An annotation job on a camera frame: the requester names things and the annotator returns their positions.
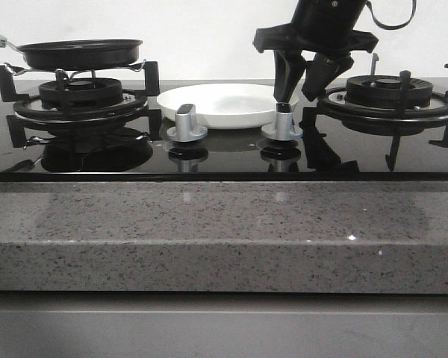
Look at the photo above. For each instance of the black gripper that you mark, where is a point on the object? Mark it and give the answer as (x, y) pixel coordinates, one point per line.
(323, 27)

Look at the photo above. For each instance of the white ceramic plate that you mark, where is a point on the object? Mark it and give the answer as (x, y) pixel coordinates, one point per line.
(223, 106)

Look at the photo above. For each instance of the black frying pan green handle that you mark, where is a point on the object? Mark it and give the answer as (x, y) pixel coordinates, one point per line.
(77, 55)

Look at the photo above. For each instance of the silver right stove knob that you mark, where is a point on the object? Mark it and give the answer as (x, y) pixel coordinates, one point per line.
(283, 128)

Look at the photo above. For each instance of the silver stove knob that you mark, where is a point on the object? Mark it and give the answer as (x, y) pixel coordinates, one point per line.
(283, 128)
(187, 129)

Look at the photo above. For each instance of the black right gas burner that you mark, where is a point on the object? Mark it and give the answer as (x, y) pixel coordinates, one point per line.
(384, 91)

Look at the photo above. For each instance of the black gas burner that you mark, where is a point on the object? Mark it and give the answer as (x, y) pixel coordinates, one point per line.
(384, 91)
(83, 93)

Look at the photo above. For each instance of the silver left stove knob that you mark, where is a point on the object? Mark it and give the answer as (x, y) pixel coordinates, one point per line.
(187, 129)

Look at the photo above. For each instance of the black right pan support grate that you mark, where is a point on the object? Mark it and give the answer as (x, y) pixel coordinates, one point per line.
(394, 122)

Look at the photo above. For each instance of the black glass gas stove top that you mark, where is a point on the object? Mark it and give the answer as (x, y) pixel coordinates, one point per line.
(140, 151)

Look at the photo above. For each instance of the black left gas burner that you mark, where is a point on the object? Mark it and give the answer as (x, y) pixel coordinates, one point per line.
(83, 93)

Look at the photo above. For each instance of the grey cabinet drawer front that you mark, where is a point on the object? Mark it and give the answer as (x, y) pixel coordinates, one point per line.
(71, 324)

